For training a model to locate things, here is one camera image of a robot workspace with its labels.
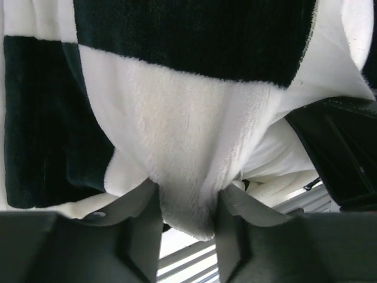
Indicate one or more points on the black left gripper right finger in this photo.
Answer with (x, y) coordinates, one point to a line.
(306, 247)

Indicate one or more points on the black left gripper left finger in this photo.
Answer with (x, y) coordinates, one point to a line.
(118, 243)

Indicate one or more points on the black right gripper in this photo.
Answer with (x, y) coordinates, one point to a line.
(339, 135)

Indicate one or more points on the black white checkered pillowcase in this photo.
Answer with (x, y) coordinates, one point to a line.
(99, 96)

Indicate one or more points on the aluminium mounting rail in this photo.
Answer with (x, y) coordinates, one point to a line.
(184, 260)

